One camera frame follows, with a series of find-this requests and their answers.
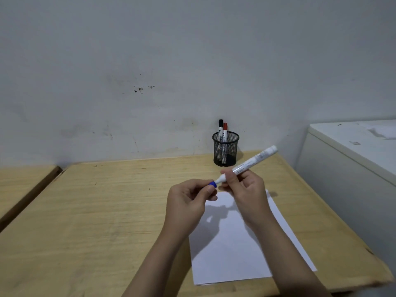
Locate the person's left hand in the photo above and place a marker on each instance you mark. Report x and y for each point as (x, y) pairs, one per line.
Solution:
(185, 207)

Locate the person's right hand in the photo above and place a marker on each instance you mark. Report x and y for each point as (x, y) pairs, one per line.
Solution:
(250, 201)

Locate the person's left thumb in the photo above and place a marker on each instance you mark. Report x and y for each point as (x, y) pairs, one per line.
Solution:
(206, 192)

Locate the person's right thumb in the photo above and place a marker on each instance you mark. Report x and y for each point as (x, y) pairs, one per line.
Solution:
(231, 181)

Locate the blue marker cap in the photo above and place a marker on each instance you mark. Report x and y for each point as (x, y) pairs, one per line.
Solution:
(212, 184)

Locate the white whiteboard marker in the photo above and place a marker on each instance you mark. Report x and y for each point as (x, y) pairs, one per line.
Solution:
(253, 159)

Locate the person's left forearm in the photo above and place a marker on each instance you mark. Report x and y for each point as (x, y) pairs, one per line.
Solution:
(154, 266)

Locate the person's right forearm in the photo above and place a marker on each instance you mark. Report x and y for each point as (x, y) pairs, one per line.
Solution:
(287, 259)

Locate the black mesh pen holder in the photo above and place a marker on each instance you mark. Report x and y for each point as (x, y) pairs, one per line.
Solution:
(225, 151)

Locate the red capped marker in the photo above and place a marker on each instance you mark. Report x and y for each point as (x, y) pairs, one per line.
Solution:
(225, 132)

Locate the black capped marker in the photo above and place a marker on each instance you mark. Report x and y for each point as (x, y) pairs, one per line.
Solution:
(220, 129)

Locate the white paper sheet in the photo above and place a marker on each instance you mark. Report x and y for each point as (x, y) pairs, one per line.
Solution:
(229, 253)

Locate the white cabinet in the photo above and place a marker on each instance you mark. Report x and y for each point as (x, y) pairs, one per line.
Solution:
(349, 176)

